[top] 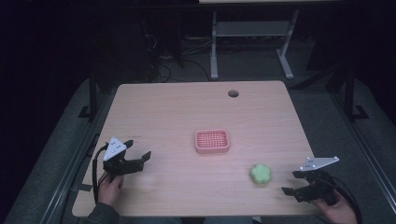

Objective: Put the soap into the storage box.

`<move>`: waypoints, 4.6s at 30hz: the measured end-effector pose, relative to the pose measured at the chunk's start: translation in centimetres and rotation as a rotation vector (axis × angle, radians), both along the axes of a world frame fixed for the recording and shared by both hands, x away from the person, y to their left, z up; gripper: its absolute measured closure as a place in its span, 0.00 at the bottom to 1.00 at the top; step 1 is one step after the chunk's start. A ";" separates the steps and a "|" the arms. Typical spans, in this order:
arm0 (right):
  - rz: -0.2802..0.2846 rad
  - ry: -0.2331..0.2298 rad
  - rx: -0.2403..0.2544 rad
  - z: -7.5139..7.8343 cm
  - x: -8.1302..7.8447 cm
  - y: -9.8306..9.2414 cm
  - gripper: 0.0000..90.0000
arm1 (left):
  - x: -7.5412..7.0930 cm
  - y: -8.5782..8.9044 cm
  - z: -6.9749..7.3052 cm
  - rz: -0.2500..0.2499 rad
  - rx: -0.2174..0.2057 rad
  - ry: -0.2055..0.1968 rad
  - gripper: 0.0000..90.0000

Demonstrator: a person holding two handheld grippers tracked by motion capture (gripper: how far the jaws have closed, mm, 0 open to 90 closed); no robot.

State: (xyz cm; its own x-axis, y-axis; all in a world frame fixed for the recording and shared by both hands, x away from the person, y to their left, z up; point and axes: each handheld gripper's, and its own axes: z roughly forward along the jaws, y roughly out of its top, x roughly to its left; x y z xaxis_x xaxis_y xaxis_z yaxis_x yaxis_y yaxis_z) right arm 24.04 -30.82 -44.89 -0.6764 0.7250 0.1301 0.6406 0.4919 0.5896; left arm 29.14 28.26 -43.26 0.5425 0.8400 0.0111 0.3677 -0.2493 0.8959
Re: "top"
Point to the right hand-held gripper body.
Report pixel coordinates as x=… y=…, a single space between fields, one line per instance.
x=320 y=186

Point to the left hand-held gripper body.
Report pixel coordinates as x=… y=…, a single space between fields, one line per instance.
x=115 y=166

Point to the person's left hand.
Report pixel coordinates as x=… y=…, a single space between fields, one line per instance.
x=109 y=189

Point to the person's right hand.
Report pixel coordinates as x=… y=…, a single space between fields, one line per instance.
x=337 y=211

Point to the green flower-shaped soap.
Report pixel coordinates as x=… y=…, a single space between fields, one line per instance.
x=261 y=174

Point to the black metal stand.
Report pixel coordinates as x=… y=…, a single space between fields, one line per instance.
x=349 y=93
x=92 y=93

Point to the pink soap dish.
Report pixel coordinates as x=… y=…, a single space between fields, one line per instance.
x=212 y=141

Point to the white metal desk frame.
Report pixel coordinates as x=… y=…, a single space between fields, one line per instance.
x=249 y=28

